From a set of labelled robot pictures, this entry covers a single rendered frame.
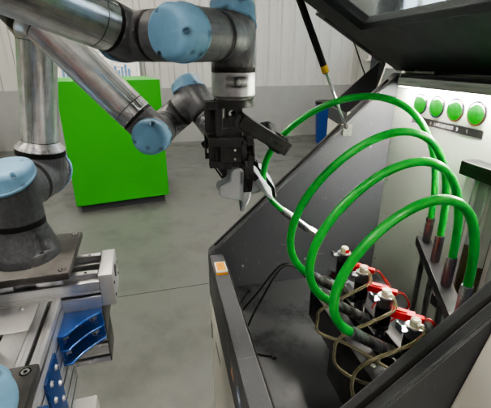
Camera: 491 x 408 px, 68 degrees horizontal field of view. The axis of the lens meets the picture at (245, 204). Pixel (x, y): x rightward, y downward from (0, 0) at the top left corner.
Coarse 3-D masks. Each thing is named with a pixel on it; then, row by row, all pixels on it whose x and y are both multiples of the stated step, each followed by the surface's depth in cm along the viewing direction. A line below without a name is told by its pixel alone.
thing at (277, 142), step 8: (248, 120) 64; (240, 128) 64; (248, 128) 64; (256, 128) 65; (264, 128) 65; (256, 136) 65; (264, 136) 66; (272, 136) 66; (280, 136) 68; (272, 144) 67; (280, 144) 67; (288, 144) 67; (280, 152) 68
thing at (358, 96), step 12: (348, 96) 74; (360, 96) 74; (372, 96) 73; (384, 96) 73; (312, 108) 77; (324, 108) 76; (408, 108) 73; (300, 120) 78; (420, 120) 73; (288, 132) 79; (432, 156) 76; (264, 168) 83; (432, 168) 77; (432, 180) 78; (432, 192) 78; (276, 204) 86; (432, 216) 80
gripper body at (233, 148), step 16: (208, 112) 64; (224, 112) 63; (240, 112) 63; (208, 128) 65; (224, 128) 64; (208, 144) 65; (224, 144) 63; (240, 144) 63; (224, 160) 64; (240, 160) 65
